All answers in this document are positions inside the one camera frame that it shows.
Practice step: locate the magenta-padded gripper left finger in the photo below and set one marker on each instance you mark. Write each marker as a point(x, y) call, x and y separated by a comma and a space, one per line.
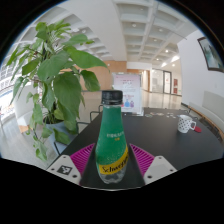
point(63, 166)

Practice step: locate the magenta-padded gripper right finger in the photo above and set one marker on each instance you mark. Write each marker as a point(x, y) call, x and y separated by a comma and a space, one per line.
point(160, 166)

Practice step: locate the green drink bottle black cap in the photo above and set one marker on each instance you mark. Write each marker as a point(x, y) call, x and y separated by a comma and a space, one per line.
point(111, 140)

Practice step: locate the grey plant pot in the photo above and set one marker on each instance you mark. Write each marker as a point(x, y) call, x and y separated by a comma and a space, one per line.
point(58, 128)

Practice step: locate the white black-dotted mug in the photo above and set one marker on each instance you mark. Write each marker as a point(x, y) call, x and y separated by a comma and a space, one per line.
point(183, 124)

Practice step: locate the colourful round sticker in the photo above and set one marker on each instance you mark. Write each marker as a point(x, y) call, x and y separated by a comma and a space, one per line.
point(148, 115)
point(156, 113)
point(162, 114)

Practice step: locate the flat round red coaster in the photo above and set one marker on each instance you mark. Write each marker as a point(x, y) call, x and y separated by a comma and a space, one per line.
point(198, 129)

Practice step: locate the black metal chair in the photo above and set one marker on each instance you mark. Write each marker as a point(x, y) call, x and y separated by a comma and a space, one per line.
point(95, 112)

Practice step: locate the long white bench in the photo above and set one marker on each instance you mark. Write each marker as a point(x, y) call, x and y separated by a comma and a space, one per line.
point(210, 111)

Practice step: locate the large green leafy plant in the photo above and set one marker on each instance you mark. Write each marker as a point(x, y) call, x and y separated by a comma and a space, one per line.
point(65, 90)

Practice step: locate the glass double door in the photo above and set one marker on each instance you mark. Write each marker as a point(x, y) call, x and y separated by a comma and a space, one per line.
point(161, 80)

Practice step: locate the white pink standing sign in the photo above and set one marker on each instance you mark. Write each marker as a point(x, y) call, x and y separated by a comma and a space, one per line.
point(128, 86)

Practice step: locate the ceiling lights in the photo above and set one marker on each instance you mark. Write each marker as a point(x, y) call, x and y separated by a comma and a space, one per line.
point(134, 25)

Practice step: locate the dark-framed wall picture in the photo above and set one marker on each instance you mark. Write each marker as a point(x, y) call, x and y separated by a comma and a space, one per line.
point(213, 55)

